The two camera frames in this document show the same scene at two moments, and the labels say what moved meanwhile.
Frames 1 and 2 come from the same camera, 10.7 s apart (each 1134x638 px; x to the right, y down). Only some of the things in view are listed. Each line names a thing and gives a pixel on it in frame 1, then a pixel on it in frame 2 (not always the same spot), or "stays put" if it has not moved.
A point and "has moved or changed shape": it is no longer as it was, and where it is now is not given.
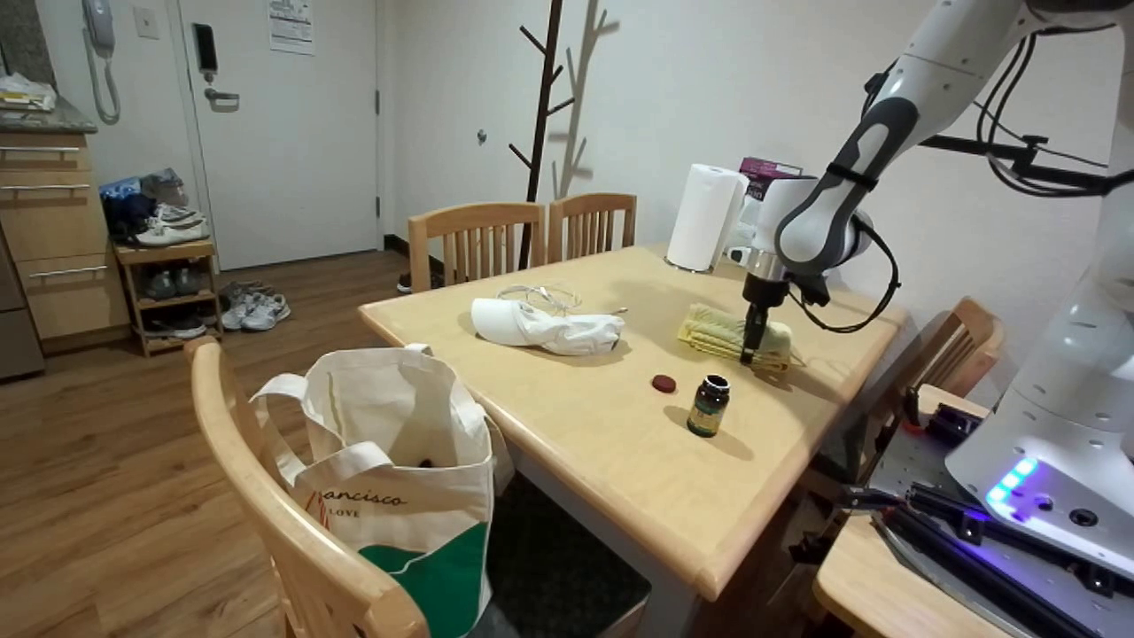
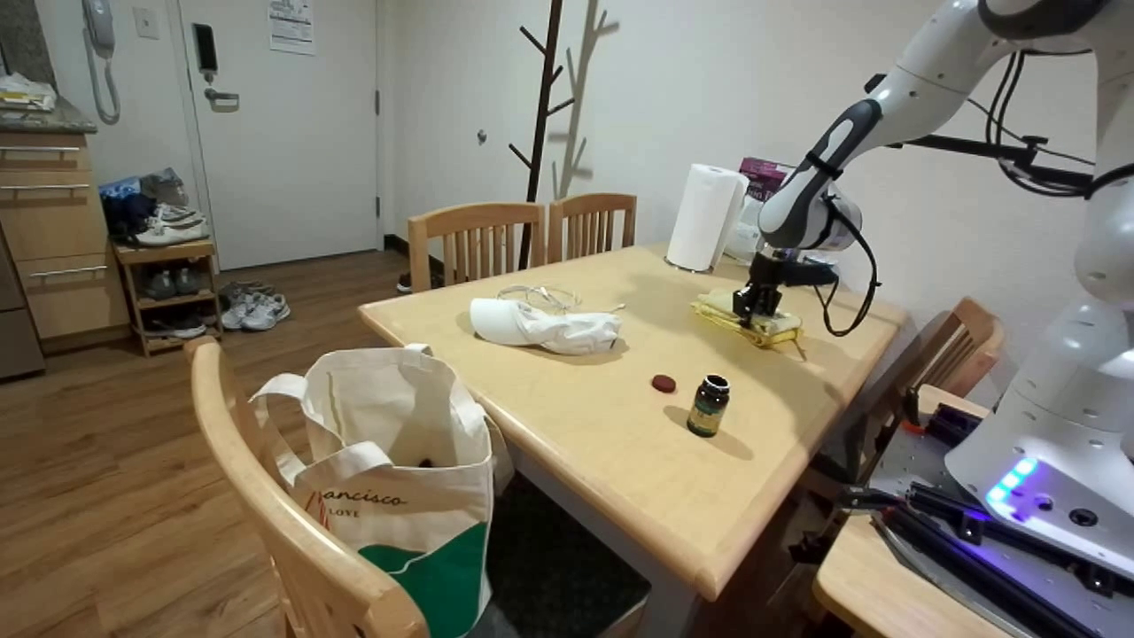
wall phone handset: x=100 y=43 stays put
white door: x=286 y=114 stays put
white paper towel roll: x=708 y=219 stays put
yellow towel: x=723 y=330 has moved or changed shape
